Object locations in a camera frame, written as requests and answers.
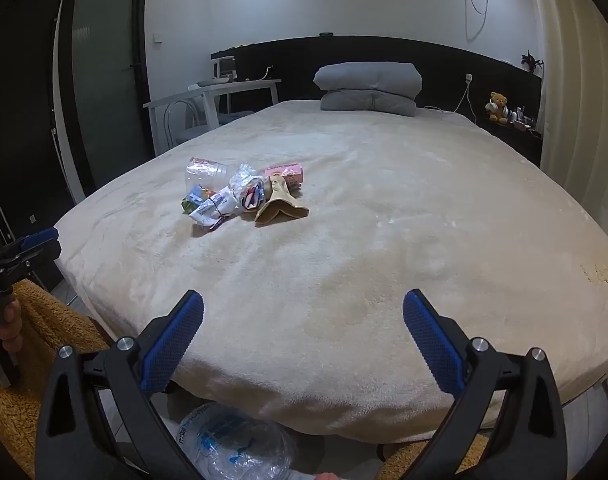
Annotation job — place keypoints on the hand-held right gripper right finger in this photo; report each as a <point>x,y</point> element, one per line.
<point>431,345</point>

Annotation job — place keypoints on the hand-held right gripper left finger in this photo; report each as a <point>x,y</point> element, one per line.
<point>171,345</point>

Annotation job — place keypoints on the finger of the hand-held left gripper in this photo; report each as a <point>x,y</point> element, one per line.
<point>41,237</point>
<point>46,254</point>

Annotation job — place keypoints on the clear plastic bag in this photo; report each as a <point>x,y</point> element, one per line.
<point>224,440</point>

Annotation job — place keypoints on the white printed wrapper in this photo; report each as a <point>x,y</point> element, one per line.
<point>214,212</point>

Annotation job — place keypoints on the blue green snack packet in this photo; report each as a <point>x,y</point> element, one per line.
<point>196,200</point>

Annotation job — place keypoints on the beige paper bag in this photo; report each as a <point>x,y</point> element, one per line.
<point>279,205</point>

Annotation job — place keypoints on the clear plastic cup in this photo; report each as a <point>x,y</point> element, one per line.
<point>206,170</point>

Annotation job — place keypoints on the clear plastic wrapper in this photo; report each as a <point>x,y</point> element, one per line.
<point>244,177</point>

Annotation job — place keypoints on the pink snack box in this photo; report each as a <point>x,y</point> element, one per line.
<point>286,172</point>

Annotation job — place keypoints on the person's left hand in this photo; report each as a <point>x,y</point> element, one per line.
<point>8,332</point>

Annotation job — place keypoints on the mustard shaggy rug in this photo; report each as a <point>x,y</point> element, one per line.
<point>39,340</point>

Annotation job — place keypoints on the cream fleece bed blanket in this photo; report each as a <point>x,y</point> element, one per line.
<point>334,240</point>

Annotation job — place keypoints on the frosted glass door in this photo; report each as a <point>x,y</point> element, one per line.
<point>109,70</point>

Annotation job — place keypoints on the black nightstand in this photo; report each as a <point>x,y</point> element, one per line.
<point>513,142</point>

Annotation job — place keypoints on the white desk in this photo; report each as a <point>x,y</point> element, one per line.
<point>224,89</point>

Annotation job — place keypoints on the group of small bottles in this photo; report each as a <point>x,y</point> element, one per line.
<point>522,119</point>

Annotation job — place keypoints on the brown teddy bear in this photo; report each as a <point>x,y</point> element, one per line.
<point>497,106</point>

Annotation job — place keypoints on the white desk appliance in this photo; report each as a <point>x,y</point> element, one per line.
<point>223,67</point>

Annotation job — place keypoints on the folded grey duvet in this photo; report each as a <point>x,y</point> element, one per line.
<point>366,87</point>

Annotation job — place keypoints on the dark plant ornament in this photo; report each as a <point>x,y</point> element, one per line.
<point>531,61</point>

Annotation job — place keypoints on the cream curtain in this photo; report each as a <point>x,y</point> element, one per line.
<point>583,85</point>

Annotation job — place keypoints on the black headboard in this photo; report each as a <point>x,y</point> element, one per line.
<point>294,65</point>

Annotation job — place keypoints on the black wall panel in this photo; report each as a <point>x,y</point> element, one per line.
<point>19,110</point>

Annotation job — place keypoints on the metal frame chair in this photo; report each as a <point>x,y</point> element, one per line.
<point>191,120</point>

